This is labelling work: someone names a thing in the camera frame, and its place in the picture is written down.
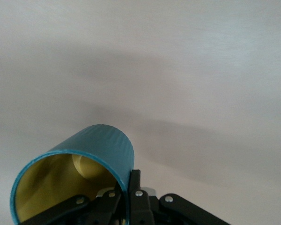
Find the teal cup with yellow inside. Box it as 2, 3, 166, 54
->
10, 124, 134, 225

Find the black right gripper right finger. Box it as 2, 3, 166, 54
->
127, 170, 230, 225

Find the table cover sheet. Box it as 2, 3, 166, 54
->
0, 0, 281, 225

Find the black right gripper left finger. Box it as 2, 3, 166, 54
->
21, 185, 122, 225

